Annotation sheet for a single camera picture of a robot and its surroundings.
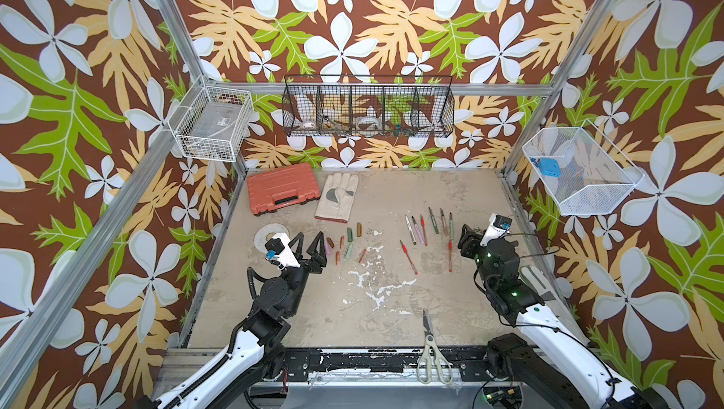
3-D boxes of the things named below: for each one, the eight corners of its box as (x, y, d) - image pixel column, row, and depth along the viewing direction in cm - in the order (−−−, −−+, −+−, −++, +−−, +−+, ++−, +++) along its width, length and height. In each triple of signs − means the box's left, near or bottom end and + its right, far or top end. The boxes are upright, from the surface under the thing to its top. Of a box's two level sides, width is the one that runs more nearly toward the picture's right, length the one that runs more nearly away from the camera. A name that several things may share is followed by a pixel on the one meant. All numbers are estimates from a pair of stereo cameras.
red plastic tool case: (255, 217, 106) (251, 210, 103) (250, 182, 117) (246, 175, 114) (321, 198, 112) (320, 191, 108) (310, 167, 123) (309, 160, 120)
